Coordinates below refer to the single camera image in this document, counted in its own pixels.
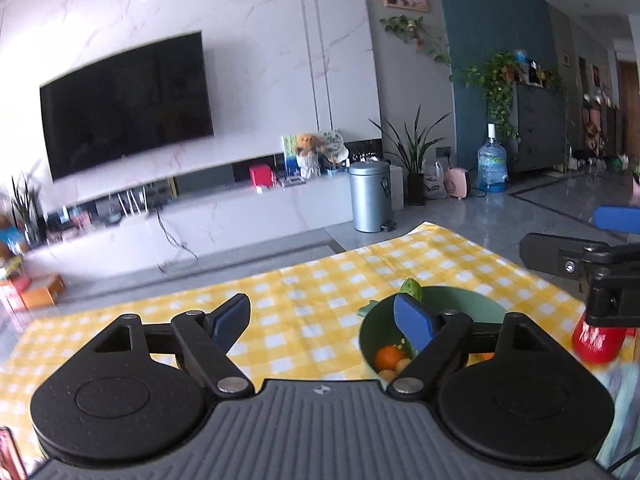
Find blue water jug with pump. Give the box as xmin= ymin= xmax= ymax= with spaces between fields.
xmin=477 ymin=123 xmax=508 ymax=193

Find trailing ivy on cabinet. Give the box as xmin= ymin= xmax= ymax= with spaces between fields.
xmin=452 ymin=51 xmax=523 ymax=141

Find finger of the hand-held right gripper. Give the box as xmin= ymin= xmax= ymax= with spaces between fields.
xmin=519 ymin=232 xmax=640 ymax=282
xmin=591 ymin=205 xmax=640 ymax=235

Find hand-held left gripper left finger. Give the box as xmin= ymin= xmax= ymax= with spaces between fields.
xmin=75 ymin=292 xmax=253 ymax=399

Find grey storage cabinet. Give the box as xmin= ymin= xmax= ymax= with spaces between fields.
xmin=510 ymin=82 xmax=568 ymax=173

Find green plastic colander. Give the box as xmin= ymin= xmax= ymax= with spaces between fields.
xmin=356 ymin=285 xmax=507 ymax=380

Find white printed hand fan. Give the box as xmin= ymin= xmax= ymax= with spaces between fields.
xmin=317 ymin=130 xmax=348 ymax=166

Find white marble TV console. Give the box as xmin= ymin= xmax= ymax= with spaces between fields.
xmin=22 ymin=172 xmax=396 ymax=281

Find teddy bear bouquet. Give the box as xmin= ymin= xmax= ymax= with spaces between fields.
xmin=292 ymin=132 xmax=321 ymax=179

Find yellow checked tablecloth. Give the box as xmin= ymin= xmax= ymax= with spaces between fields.
xmin=0 ymin=220 xmax=591 ymax=461

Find grey metal trash can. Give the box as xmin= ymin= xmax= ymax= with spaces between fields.
xmin=348 ymin=161 xmax=397 ymax=233

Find black power cable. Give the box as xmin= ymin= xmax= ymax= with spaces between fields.
xmin=156 ymin=207 xmax=198 ymax=273

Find white router with antennas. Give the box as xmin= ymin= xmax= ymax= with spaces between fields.
xmin=117 ymin=187 xmax=153 ymax=221

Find black wall television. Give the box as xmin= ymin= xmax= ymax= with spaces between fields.
xmin=39 ymin=31 xmax=215 ymax=182

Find orange cardboard box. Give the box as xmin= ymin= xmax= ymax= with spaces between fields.
xmin=20 ymin=275 xmax=66 ymax=310

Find black smartphone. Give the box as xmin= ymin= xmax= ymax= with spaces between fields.
xmin=0 ymin=426 xmax=27 ymax=480

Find green cucumber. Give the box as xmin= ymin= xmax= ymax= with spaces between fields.
xmin=398 ymin=278 xmax=425 ymax=303

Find white plastic bag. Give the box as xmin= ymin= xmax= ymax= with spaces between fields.
xmin=422 ymin=161 xmax=447 ymax=200

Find pink fan heater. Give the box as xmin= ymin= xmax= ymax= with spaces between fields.
xmin=445 ymin=167 xmax=475 ymax=200

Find long-leaf plant in black pot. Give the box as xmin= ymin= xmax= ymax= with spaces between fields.
xmin=369 ymin=105 xmax=451 ymax=206

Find white floor box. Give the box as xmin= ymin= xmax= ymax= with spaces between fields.
xmin=389 ymin=165 xmax=405 ymax=211

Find pink boxes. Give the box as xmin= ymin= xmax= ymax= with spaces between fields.
xmin=0 ymin=280 xmax=26 ymax=313

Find thin gripper cable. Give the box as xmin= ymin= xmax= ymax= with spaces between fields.
xmin=606 ymin=442 xmax=640 ymax=473

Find slender-leaf plant in glass vase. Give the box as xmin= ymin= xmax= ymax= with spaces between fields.
xmin=10 ymin=160 xmax=46 ymax=248

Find red paper cup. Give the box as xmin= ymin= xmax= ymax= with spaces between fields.
xmin=571 ymin=310 xmax=626 ymax=366

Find hanging ivy vine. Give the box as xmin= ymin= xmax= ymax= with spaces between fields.
xmin=380 ymin=15 xmax=453 ymax=66

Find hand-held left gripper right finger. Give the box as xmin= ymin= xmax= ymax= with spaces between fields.
xmin=386 ymin=292 xmax=563 ymax=402

